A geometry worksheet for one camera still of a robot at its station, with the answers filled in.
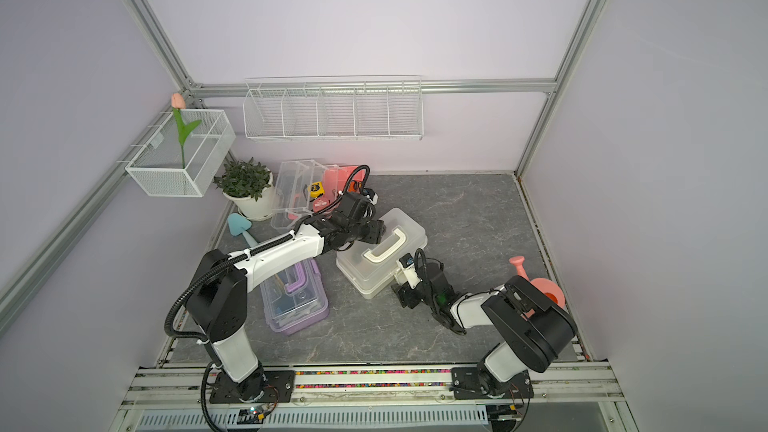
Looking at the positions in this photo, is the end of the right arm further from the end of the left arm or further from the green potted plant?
the green potted plant

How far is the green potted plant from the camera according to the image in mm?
954

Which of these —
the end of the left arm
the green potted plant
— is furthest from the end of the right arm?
the green potted plant

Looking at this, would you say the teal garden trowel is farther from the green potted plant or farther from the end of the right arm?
the end of the right arm
